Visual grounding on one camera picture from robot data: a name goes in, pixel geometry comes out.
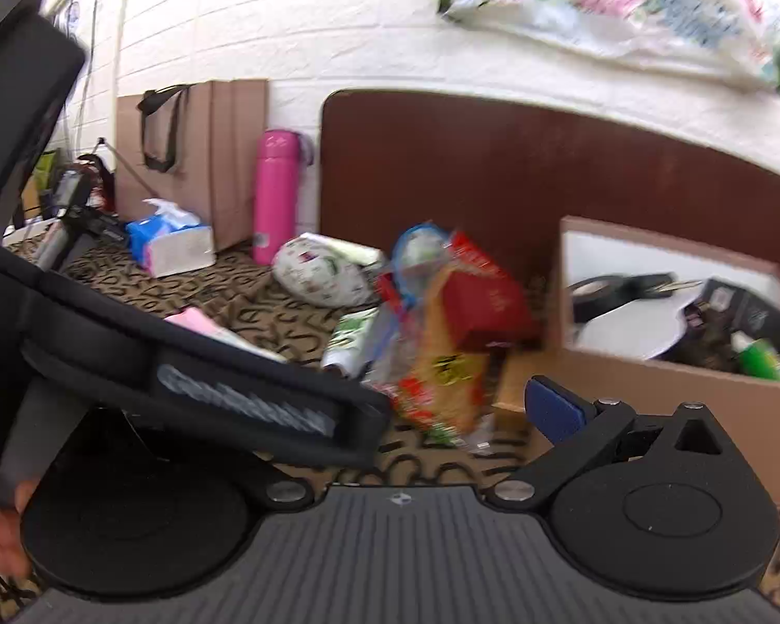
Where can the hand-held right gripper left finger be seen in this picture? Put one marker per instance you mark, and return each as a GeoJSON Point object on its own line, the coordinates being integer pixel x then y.
{"type": "Point", "coordinates": [286, 491]}

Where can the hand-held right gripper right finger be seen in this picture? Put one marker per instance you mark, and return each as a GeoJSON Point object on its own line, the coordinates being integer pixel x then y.
{"type": "Point", "coordinates": [552, 409]}

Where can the brown cardboard box white inside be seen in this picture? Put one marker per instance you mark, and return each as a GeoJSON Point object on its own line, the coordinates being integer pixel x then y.
{"type": "Point", "coordinates": [656, 390]}

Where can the desktop with patterned brown cloth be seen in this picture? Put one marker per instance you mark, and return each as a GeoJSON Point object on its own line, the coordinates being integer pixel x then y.
{"type": "Point", "coordinates": [253, 312]}

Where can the person's left hand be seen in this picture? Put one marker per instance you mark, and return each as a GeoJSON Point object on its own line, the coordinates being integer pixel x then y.
{"type": "Point", "coordinates": [0, 539]}

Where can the pink notepad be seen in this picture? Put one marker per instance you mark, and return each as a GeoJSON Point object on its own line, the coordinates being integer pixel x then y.
{"type": "Point", "coordinates": [195, 322]}

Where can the pile of snack packets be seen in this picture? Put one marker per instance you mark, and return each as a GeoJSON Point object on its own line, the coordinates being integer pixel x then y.
{"type": "Point", "coordinates": [442, 377]}

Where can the black tape roll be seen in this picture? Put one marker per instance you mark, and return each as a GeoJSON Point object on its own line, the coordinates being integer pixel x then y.
{"type": "Point", "coordinates": [591, 296]}

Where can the blue and white tissue pack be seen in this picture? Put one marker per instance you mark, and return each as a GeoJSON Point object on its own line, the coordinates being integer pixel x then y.
{"type": "Point", "coordinates": [175, 247]}

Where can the red carton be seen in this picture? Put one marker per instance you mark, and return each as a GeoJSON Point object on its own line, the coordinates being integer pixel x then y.
{"type": "Point", "coordinates": [487, 305]}

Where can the green and white packet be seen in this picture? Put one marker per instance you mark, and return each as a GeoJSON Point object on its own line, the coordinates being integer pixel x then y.
{"type": "Point", "coordinates": [351, 338]}

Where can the green bottle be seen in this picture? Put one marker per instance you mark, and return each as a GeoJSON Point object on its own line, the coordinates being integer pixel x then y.
{"type": "Point", "coordinates": [760, 361]}

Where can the white floral pouch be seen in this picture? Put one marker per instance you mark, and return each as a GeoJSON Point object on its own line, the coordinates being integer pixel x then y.
{"type": "Point", "coordinates": [318, 273]}

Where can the small black box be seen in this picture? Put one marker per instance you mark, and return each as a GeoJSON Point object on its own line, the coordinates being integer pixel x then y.
{"type": "Point", "coordinates": [754, 315]}

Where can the pink thermos bottle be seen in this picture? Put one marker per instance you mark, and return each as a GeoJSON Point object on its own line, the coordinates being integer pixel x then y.
{"type": "Point", "coordinates": [276, 195]}

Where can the dark brown wooden board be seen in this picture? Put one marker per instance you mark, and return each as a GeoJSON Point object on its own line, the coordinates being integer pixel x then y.
{"type": "Point", "coordinates": [494, 169]}

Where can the white and green tube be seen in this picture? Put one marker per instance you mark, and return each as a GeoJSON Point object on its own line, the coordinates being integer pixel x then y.
{"type": "Point", "coordinates": [357, 252]}

